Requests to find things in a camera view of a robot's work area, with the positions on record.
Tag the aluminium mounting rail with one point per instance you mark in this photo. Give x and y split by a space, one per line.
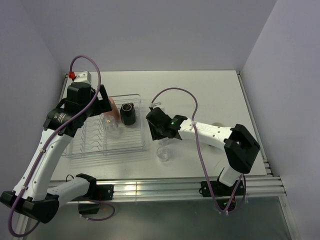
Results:
186 188

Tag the teal ceramic mug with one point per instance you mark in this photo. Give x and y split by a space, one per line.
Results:
218 124

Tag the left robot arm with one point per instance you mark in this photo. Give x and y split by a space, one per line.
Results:
32 196

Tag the pink plastic cup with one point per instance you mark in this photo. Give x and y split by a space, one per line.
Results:
114 110

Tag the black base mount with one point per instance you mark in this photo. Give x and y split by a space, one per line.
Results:
222 194
100 197

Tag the clear glass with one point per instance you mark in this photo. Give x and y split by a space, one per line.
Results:
163 153
164 142
110 127

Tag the clear wire dish rack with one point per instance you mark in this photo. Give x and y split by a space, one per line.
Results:
103 135

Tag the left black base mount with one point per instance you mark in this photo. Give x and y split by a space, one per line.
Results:
100 197

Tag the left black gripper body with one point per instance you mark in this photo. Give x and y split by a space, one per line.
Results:
96 108

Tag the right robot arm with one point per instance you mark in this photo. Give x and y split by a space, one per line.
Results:
240 147

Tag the black ceramic mug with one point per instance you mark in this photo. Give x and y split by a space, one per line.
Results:
128 114

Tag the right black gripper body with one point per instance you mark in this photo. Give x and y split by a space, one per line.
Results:
156 132

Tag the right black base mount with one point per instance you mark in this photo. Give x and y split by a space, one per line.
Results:
222 194

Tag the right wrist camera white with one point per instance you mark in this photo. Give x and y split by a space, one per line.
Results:
156 105

